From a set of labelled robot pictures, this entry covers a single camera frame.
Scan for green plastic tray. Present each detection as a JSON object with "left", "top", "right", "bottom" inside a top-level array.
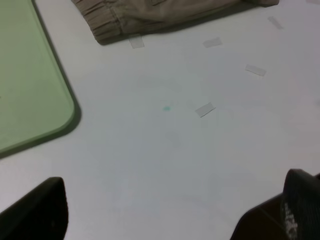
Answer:
[{"left": 0, "top": 0, "right": 81, "bottom": 158}]

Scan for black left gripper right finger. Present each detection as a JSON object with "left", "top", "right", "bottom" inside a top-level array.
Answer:
[{"left": 231, "top": 169, "right": 320, "bottom": 240}]

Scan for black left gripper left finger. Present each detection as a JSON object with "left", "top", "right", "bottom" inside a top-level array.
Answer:
[{"left": 0, "top": 177, "right": 69, "bottom": 240}]

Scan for khaki shorts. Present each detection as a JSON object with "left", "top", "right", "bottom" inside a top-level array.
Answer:
[{"left": 71, "top": 0, "right": 280, "bottom": 46}]

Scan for clear tape strip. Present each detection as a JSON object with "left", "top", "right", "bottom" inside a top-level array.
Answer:
[
  {"left": 267, "top": 16, "right": 283, "bottom": 30},
  {"left": 245, "top": 64, "right": 267, "bottom": 77},
  {"left": 195, "top": 102, "right": 216, "bottom": 118},
  {"left": 203, "top": 37, "right": 223, "bottom": 48},
  {"left": 128, "top": 34, "right": 145, "bottom": 49}
]

